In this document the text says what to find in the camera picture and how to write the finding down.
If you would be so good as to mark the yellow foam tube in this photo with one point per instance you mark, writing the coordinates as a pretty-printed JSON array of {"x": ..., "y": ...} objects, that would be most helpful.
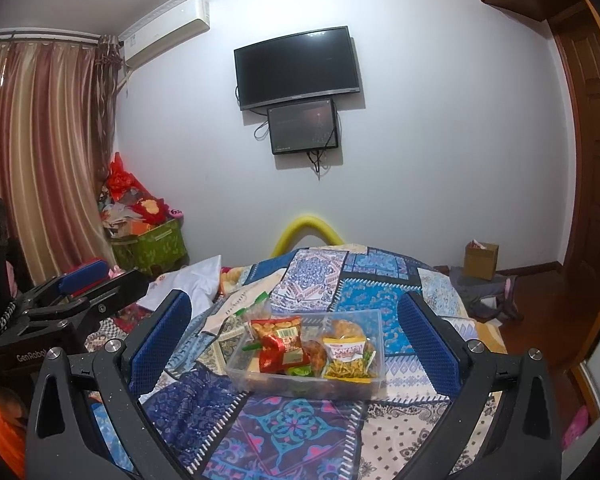
[{"x": 305, "y": 225}]

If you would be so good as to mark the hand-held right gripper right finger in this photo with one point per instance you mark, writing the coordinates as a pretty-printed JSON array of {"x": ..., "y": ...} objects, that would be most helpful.
[{"x": 430, "y": 345}]

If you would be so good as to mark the clear bag of round crisps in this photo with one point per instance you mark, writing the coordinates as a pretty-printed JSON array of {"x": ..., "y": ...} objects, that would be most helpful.
[{"x": 347, "y": 329}]

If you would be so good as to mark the striped pink brown curtain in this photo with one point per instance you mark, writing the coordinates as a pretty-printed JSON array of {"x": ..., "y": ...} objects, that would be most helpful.
[{"x": 35, "y": 160}]

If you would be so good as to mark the patchwork printed blanket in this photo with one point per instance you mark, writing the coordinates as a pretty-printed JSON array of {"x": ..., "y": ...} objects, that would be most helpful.
[{"x": 290, "y": 425}]

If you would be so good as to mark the person's left forearm orange sleeve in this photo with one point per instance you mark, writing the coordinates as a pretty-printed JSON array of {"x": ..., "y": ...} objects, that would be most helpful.
[{"x": 7, "y": 430}]

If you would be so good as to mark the white air conditioner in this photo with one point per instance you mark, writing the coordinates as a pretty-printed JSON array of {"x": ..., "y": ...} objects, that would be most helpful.
[{"x": 165, "y": 35}]

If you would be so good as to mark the white curtain rail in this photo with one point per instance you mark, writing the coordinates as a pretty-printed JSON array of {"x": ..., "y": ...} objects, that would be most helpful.
[{"x": 40, "y": 36}]

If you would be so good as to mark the green storage box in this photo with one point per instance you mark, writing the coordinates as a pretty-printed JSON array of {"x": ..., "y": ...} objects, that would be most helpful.
[{"x": 150, "y": 250}]

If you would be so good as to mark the red snack packet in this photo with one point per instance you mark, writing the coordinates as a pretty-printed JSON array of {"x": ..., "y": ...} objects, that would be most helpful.
[{"x": 280, "y": 352}]

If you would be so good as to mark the grey clothing heap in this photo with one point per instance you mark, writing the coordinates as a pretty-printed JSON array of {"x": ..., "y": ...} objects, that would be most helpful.
[{"x": 485, "y": 295}]

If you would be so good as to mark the pink slipper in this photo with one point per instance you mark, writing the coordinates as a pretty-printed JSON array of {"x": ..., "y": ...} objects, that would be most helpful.
[{"x": 580, "y": 420}]

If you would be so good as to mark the yellow stick snack packet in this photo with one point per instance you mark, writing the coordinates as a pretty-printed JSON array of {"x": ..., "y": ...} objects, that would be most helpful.
[{"x": 349, "y": 360}]

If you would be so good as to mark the black wall television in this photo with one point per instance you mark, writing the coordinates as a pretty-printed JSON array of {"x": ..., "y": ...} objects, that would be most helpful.
[{"x": 295, "y": 67}]

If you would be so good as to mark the clear bag with green print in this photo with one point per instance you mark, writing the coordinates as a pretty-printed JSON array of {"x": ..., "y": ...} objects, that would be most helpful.
[{"x": 252, "y": 306}]

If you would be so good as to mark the small black wall monitor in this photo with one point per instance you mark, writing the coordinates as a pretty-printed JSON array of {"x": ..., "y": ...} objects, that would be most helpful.
[{"x": 302, "y": 127}]

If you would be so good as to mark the clear packet of brown snacks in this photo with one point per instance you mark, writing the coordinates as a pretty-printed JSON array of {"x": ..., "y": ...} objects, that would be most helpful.
[{"x": 315, "y": 354}]

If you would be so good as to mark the orange cracker packet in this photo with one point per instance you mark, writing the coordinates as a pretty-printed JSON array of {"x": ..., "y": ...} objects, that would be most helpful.
[{"x": 277, "y": 329}]

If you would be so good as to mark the beige cloth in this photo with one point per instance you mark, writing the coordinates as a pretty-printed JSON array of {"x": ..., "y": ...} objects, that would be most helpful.
[{"x": 245, "y": 305}]

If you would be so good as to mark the brown wooden door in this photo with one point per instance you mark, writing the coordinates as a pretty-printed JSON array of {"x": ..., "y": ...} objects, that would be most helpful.
[{"x": 595, "y": 185}]

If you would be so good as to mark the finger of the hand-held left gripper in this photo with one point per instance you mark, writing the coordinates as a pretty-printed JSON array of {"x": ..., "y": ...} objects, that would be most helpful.
[
  {"x": 115, "y": 295},
  {"x": 82, "y": 275}
]

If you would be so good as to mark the white plastic bag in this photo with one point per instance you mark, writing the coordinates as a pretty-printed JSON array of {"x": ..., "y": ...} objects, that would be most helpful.
[{"x": 195, "y": 280}]

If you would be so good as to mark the clear plastic container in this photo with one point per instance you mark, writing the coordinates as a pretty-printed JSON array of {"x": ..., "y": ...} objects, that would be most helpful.
[{"x": 305, "y": 387}]

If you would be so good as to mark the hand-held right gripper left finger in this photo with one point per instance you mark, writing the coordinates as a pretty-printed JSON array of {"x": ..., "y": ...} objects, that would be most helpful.
[{"x": 162, "y": 340}]

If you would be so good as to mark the brown cardboard box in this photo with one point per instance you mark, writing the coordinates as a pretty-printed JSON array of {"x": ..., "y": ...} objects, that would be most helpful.
[{"x": 480, "y": 261}]

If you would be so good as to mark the green jelly cup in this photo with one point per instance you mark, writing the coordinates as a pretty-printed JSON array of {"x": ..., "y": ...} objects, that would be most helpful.
[{"x": 298, "y": 372}]

